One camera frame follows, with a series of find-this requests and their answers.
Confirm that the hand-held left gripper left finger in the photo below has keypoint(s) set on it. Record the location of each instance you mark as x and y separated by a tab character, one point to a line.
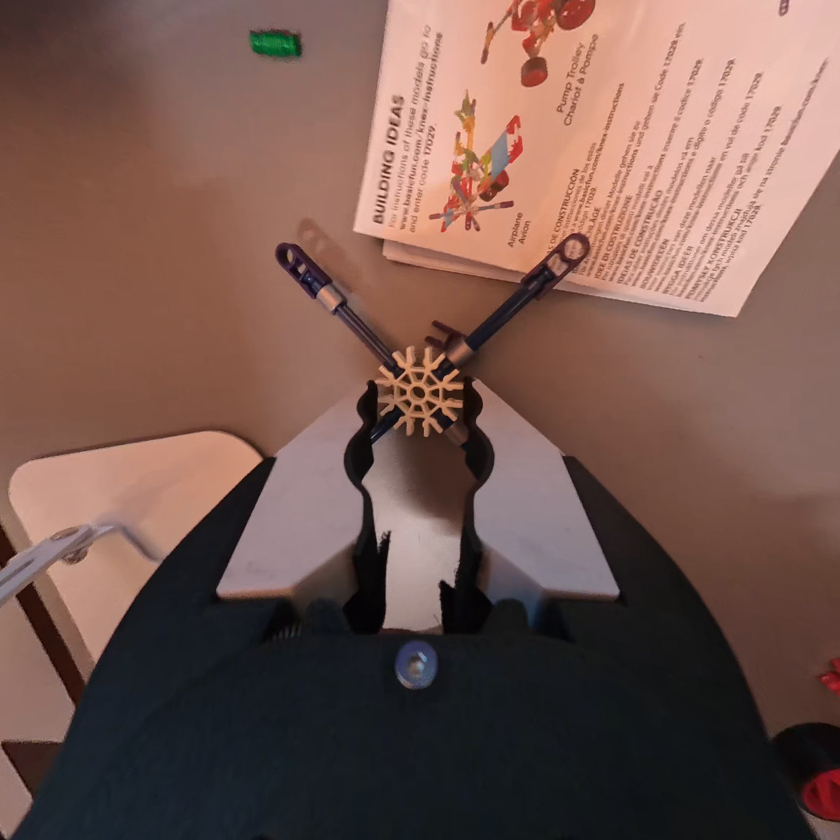
295	525

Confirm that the short green toy rod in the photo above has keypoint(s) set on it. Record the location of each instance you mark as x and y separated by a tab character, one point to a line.
275	44

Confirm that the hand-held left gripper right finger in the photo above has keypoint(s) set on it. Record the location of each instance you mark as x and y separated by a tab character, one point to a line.
544	525

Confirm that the red toy connector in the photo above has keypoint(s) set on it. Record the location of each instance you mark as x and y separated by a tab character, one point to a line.
832	677

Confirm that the purple toy connector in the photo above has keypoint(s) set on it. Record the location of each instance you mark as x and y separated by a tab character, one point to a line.
441	334

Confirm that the red wheel black tyre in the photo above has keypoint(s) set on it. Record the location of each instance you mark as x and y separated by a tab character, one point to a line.
820	794

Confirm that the white document stand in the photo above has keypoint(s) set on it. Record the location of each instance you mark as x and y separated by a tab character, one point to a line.
131	479

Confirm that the white building ideas booklet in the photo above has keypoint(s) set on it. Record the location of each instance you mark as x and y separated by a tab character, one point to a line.
590	131

